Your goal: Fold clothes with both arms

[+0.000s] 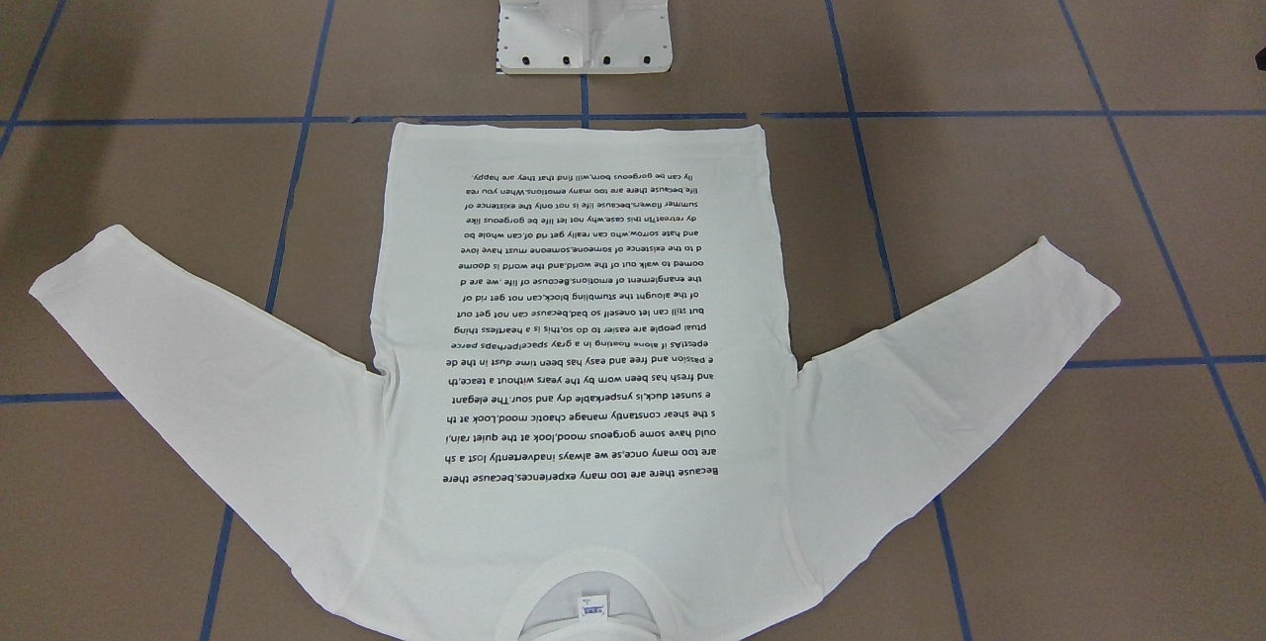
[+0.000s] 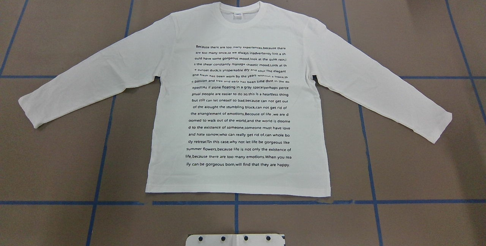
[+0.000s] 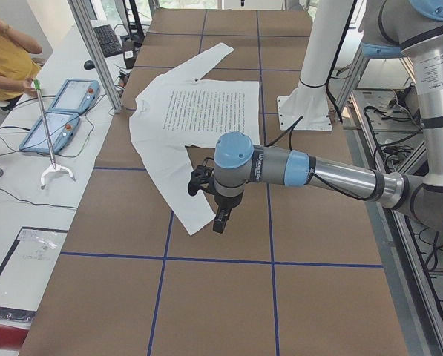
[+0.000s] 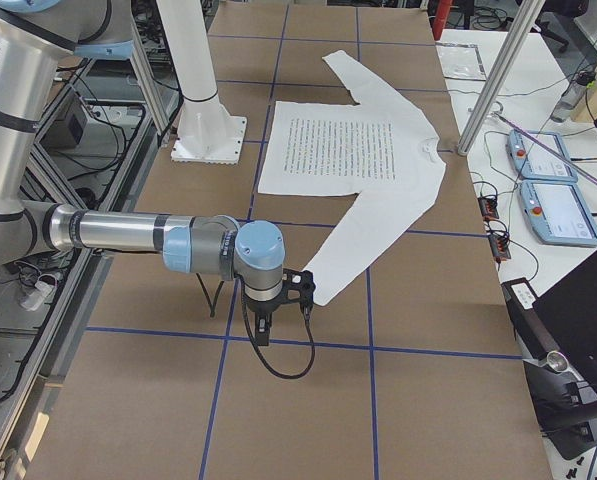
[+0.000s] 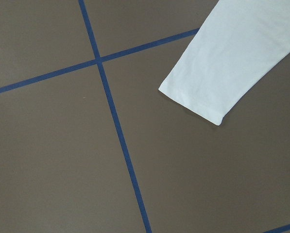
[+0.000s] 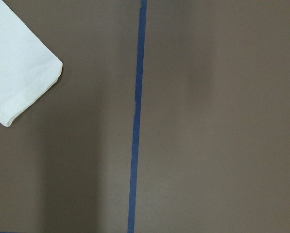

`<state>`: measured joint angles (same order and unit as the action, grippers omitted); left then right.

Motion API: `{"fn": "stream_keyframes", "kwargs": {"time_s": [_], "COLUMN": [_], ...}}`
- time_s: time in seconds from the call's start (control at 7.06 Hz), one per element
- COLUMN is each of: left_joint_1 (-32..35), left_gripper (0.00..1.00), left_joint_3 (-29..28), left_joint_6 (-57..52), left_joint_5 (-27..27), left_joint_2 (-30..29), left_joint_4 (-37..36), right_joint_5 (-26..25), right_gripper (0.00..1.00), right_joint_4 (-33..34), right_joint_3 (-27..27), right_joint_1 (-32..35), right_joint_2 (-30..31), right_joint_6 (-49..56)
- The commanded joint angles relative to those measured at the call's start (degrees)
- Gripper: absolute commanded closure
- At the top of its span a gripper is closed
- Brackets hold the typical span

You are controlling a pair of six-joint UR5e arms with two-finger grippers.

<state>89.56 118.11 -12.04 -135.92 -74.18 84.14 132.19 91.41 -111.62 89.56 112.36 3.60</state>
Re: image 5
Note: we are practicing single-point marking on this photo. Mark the brown paper table cover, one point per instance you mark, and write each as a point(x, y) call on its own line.
point(88, 144)

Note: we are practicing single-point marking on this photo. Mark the white long-sleeve printed shirt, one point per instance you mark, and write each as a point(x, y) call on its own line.
point(238, 43)

